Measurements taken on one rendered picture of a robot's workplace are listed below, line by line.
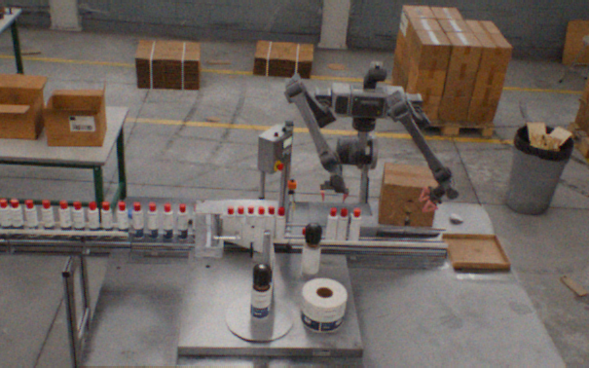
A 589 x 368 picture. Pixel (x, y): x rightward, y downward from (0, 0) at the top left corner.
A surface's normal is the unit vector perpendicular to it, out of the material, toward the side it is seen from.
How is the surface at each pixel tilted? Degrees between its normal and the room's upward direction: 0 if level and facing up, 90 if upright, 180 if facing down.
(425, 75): 88
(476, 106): 89
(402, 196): 90
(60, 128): 90
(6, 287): 0
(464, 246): 0
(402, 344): 0
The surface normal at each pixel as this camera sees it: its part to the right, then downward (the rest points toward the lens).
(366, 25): 0.00, 0.51
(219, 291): 0.07, -0.86
